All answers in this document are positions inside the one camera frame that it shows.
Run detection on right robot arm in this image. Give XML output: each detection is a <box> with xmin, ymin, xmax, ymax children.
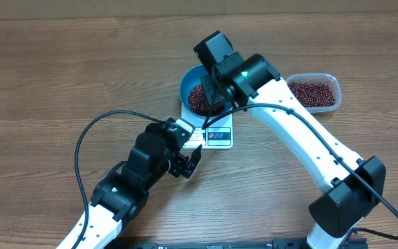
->
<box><xmin>193</xmin><ymin>31</ymin><xmax>386</xmax><ymax>248</ymax></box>

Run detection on red beans in bowl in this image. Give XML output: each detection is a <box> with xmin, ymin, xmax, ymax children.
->
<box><xmin>187</xmin><ymin>84</ymin><xmax>225</xmax><ymax>116</ymax></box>

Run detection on white digital kitchen scale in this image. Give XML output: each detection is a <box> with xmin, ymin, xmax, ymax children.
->
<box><xmin>181</xmin><ymin>105</ymin><xmax>234</xmax><ymax>149</ymax></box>

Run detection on blue metal bowl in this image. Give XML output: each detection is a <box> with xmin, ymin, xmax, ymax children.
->
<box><xmin>178</xmin><ymin>64</ymin><xmax>234</xmax><ymax>120</ymax></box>

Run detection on red adzuki beans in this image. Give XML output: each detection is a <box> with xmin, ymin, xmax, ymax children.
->
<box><xmin>288</xmin><ymin>82</ymin><xmax>336</xmax><ymax>107</ymax></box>

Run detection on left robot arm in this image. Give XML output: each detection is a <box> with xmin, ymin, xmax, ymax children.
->
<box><xmin>58</xmin><ymin>118</ymin><xmax>202</xmax><ymax>249</ymax></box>

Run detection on clear plastic food container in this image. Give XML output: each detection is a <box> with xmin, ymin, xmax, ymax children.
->
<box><xmin>286</xmin><ymin>73</ymin><xmax>342</xmax><ymax>113</ymax></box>

